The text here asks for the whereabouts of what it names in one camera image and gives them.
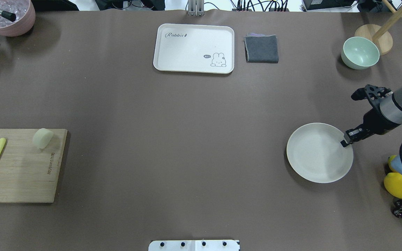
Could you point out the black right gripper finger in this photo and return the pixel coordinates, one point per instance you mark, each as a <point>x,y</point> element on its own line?
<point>344,143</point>

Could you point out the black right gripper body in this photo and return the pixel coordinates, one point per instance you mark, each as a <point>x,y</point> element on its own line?
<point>376,122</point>

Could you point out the cream round plate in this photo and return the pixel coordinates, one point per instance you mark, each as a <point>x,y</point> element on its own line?
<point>314,151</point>

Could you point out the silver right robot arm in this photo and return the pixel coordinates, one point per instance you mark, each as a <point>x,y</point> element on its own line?
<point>385,115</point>

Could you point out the cream rabbit tray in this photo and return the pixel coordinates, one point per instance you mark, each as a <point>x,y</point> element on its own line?
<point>195,48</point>

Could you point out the white steamed bun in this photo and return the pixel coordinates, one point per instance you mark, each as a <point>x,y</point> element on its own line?
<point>42,137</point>

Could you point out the yellow lemon outer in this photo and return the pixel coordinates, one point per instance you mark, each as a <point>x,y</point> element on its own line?
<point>390,163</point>

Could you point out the yellow lemon near pepper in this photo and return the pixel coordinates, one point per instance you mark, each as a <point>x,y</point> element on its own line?
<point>393,184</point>

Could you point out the mint green bowl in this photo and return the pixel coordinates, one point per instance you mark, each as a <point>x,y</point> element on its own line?
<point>359,53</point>

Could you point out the dark purple toy grapes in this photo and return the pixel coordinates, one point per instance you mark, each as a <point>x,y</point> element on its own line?
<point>397,208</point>

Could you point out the wooden cup rack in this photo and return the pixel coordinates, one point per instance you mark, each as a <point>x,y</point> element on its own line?
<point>380,35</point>

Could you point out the grey folded cloth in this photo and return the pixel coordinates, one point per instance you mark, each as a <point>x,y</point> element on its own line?
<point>261,48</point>

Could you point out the purple cloth under grey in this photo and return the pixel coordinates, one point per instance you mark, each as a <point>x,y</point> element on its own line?
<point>255,35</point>

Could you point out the wooden cutting board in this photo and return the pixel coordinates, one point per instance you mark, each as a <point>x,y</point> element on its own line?
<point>29,174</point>

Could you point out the pink bowl with ice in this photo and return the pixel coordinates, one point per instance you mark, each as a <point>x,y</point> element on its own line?
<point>17,17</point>

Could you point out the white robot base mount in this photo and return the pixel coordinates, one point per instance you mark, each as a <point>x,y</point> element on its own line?
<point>195,245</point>

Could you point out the aluminium frame post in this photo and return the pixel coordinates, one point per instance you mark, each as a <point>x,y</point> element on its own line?
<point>195,8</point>

